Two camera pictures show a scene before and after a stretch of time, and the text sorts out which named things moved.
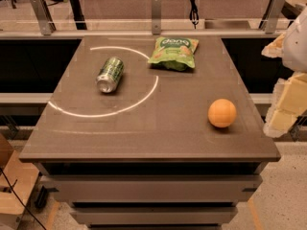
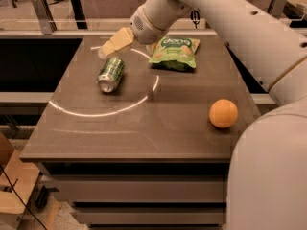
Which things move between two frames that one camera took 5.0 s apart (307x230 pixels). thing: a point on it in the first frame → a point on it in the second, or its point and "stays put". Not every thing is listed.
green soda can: x=109 y=74 stays put
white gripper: x=295 y=47 → x=143 y=28
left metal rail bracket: x=46 y=23 stays put
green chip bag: x=174 y=54 stays put
